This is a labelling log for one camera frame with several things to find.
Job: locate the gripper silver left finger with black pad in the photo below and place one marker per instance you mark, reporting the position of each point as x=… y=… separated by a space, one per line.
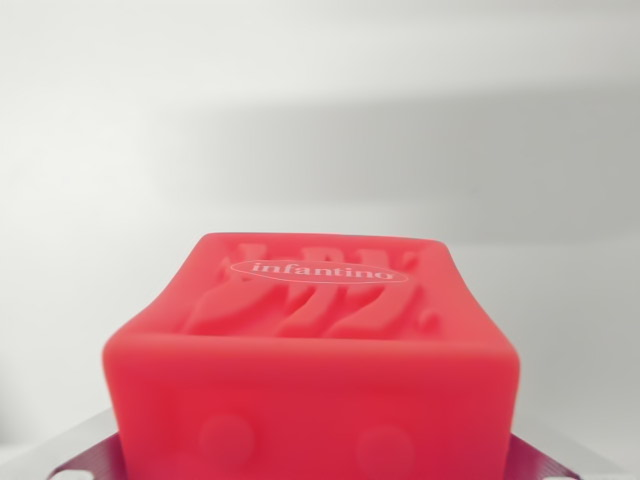
x=95 y=452

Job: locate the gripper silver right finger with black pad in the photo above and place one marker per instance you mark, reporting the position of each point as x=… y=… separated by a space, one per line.
x=537 y=457

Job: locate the red silicone infantino cube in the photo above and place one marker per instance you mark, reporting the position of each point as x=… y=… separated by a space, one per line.
x=310 y=380

